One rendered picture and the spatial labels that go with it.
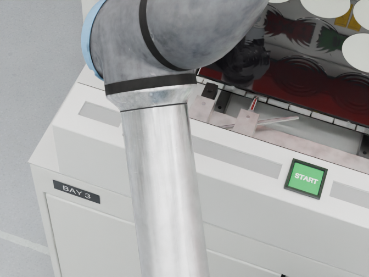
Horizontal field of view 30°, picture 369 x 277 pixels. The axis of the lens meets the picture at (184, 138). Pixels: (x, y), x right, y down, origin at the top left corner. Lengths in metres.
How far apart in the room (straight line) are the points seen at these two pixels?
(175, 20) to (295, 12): 0.65
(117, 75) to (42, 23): 1.79
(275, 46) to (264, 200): 0.36
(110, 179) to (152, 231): 0.33
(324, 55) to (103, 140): 0.47
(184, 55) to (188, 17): 0.05
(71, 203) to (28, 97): 1.13
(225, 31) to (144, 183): 0.21
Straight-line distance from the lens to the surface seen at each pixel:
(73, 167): 1.17
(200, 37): 0.76
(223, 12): 0.75
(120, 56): 0.82
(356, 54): 1.34
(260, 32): 1.33
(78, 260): 1.50
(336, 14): 1.40
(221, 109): 1.26
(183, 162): 0.84
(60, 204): 1.31
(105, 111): 1.11
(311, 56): 1.31
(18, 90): 2.41
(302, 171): 1.06
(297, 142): 1.20
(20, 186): 2.18
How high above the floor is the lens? 1.83
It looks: 54 degrees down
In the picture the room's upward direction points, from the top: 6 degrees clockwise
